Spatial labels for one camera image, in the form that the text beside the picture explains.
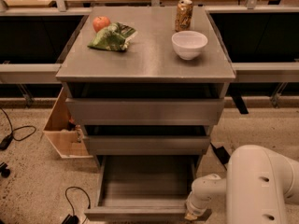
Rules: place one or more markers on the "grey bottom drawer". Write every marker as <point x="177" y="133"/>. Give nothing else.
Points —
<point x="143" y="188"/>

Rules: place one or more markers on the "grey drawer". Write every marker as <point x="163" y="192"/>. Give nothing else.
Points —
<point x="143" y="188"/>
<point x="146" y="145"/>
<point x="145" y="111"/>

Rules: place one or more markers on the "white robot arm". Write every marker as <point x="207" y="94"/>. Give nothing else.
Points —
<point x="258" y="185"/>

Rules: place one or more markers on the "grey middle drawer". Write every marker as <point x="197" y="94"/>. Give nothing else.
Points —
<point x="146" y="145"/>

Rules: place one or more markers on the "grey drawer cabinet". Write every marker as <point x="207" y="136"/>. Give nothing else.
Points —
<point x="149" y="69"/>

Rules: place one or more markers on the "grey top drawer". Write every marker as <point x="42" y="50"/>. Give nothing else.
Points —
<point x="145" y="111"/>

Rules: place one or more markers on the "black power adapter right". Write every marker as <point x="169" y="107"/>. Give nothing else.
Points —
<point x="221" y="153"/>

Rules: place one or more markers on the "wooden box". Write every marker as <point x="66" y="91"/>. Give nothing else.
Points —
<point x="66" y="139"/>

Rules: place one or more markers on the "white bowl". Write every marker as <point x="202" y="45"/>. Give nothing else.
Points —
<point x="188" y="44"/>

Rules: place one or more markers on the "black caster wheel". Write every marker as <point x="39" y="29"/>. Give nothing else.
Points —
<point x="4" y="171"/>

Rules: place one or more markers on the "green chip bag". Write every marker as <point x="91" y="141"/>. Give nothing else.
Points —
<point x="115" y="37"/>

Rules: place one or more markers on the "orange soda can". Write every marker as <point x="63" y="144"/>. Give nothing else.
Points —
<point x="184" y="15"/>

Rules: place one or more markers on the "red apple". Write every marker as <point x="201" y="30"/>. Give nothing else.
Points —
<point x="100" y="22"/>

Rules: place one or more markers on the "grey rail right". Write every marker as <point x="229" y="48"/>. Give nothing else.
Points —
<point x="266" y="72"/>

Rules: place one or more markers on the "grey rail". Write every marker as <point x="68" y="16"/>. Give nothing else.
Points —
<point x="29" y="73"/>
<point x="266" y="72"/>

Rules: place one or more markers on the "grey rail left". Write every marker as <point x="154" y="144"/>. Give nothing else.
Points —
<point x="29" y="73"/>

